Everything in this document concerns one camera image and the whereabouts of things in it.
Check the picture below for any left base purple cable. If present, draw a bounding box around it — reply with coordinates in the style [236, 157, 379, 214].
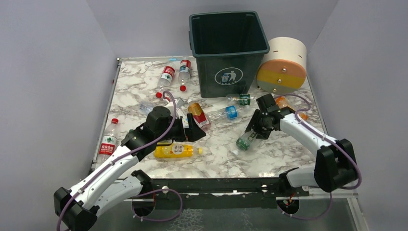
[131, 185, 185, 223]

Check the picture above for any red label bottle left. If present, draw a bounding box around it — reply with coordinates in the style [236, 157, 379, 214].
[155, 63, 176, 98]

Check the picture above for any white round drawer cabinet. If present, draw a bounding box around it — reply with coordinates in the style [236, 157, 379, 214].
[256, 37, 307, 95]

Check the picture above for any orange label bottle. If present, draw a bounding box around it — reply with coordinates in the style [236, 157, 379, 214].
[275, 96, 309, 121]

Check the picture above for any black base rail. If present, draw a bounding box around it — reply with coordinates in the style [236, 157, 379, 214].
[87, 169, 306, 211]

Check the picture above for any red cap bottle table edge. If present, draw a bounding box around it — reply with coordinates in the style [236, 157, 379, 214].
[95, 118, 119, 168]

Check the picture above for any red label bottle right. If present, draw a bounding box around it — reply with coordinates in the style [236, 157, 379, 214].
[178, 57, 191, 92]

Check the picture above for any red gold label bottle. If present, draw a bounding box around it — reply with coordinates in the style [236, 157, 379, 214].
[187, 99, 211, 131]

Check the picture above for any dark green trash bin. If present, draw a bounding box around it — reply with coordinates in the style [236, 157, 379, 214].
[189, 11, 270, 98]

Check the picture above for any yellow juice bottle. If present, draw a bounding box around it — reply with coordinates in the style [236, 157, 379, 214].
[153, 142, 204, 159]

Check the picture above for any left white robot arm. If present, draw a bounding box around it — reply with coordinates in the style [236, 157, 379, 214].
[53, 106, 206, 231]

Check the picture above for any clear bottle blue label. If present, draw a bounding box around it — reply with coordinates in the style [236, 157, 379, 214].
[206, 105, 250, 123]

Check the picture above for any clear bottle dark green label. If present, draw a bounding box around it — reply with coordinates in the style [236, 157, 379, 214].
[226, 93, 256, 106]

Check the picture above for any clear square jasmine bottle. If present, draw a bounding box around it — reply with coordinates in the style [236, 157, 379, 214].
[175, 97, 187, 119]

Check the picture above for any green tea bottle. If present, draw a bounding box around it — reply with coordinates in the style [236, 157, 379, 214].
[231, 129, 257, 155]

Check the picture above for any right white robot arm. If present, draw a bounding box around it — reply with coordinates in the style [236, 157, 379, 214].
[245, 107, 361, 193]

